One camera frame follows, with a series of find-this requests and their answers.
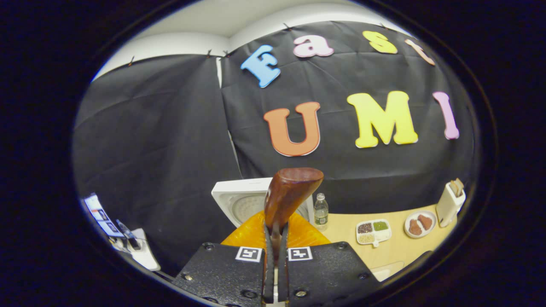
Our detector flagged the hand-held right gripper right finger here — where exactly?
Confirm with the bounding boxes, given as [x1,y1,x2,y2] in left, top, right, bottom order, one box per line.
[279,211,380,306]

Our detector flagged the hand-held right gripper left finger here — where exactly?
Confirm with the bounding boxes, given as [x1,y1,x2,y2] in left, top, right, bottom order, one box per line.
[173,211,276,307]

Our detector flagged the clear plastic rice container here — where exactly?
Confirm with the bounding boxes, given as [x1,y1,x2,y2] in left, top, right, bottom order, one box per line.
[370,261,405,282]

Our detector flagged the white rice cooker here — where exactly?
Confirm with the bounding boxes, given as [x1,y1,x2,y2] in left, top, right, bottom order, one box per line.
[211,177,315,229]

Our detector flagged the brown wooden spoon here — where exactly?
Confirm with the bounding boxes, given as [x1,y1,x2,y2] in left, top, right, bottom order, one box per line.
[262,168,325,304]

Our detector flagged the clear plastic water bottle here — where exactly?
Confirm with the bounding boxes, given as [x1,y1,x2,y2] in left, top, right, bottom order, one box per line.
[314,193,329,232]

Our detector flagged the white divided grain dish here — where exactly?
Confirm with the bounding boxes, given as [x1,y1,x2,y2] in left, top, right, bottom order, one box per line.
[356,219,392,248]

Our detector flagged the white side table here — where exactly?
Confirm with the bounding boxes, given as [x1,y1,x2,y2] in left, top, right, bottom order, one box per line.
[109,228,162,272]

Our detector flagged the black handheld device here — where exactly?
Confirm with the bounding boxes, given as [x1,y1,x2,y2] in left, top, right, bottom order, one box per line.
[115,220,141,251]

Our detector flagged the white round plate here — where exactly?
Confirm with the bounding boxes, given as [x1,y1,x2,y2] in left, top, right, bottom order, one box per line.
[404,210,437,238]

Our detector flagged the computer monitor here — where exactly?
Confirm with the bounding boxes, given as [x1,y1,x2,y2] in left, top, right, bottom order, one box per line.
[83,194,124,238]

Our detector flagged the white toaster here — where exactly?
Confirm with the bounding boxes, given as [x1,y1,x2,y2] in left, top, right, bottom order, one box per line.
[435,178,466,228]

